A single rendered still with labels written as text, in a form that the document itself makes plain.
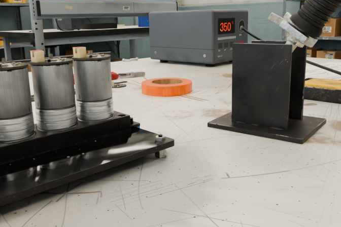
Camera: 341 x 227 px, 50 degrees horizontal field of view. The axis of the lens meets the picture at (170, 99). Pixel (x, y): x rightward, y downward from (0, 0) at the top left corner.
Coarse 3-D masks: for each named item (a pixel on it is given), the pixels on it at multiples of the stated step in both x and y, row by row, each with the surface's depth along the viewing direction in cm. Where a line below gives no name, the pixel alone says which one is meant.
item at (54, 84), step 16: (64, 64) 22; (32, 80) 22; (48, 80) 22; (64, 80) 22; (48, 96) 22; (64, 96) 22; (48, 112) 22; (64, 112) 22; (48, 128) 22; (64, 128) 22
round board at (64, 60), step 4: (48, 60) 22; (60, 60) 22; (64, 60) 22; (68, 60) 22; (72, 60) 23; (32, 64) 22; (36, 64) 21; (40, 64) 21; (44, 64) 21; (48, 64) 21; (52, 64) 21
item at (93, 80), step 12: (84, 60) 23; (96, 60) 23; (108, 60) 24; (84, 72) 23; (96, 72) 23; (108, 72) 24; (84, 84) 24; (96, 84) 24; (108, 84) 24; (84, 96) 24; (96, 96) 24; (108, 96) 24; (84, 108) 24; (96, 108) 24; (108, 108) 24; (84, 120) 24; (96, 120) 24
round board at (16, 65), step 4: (0, 64) 20; (12, 64) 21; (16, 64) 20; (20, 64) 21; (24, 64) 21; (0, 68) 19; (4, 68) 20; (8, 68) 20; (12, 68) 20; (16, 68) 20
